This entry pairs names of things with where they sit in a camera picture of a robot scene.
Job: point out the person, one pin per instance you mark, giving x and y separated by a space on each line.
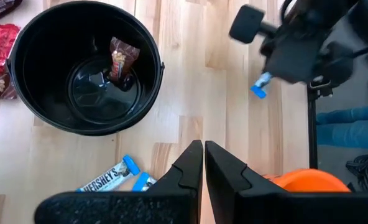
352 130

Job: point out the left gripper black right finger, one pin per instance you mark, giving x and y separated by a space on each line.
280 208

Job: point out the black plastic bucket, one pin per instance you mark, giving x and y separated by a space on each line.
31 77

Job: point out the person's patterned shoe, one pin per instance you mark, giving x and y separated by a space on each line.
367 172

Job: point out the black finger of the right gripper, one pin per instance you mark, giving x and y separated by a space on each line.
246 23
339 65

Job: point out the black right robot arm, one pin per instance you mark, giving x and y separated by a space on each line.
327 12

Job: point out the orange plastic bucket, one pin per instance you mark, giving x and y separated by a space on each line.
311 182

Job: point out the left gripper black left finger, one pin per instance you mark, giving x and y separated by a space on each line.
125 208

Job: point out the black aluminium table frame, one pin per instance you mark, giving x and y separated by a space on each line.
312 130

